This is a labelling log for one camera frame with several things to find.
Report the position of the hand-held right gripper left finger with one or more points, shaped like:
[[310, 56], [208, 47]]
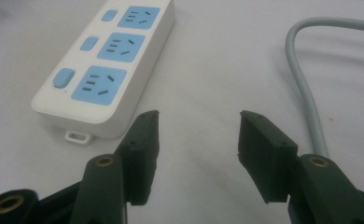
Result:
[[130, 168]]

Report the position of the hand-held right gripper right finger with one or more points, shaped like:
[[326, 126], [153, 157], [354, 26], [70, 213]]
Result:
[[282, 174]]

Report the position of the white blue power strip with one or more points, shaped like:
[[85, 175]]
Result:
[[108, 65]]

